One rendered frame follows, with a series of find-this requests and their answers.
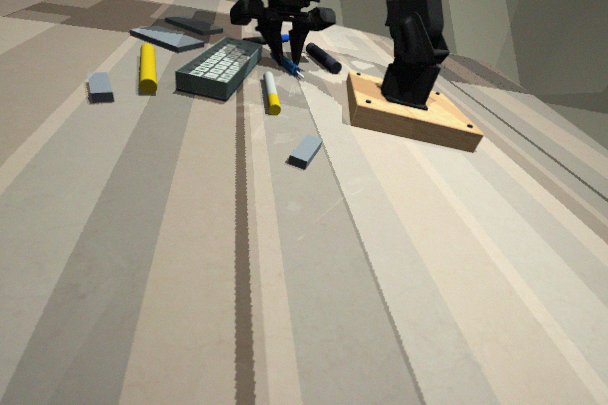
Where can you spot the yellow cylinder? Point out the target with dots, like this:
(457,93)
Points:
(148,78)

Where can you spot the blue stylus with white tip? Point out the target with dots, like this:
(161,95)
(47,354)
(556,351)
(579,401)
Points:
(289,66)

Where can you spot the dark grey cylinder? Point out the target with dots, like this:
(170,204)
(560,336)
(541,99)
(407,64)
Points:
(323,58)

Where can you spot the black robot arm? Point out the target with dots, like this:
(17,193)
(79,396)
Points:
(416,27)

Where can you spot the black pen with blue tip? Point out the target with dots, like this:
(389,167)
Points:
(260,39)

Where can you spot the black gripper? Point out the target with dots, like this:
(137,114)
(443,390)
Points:
(270,21)

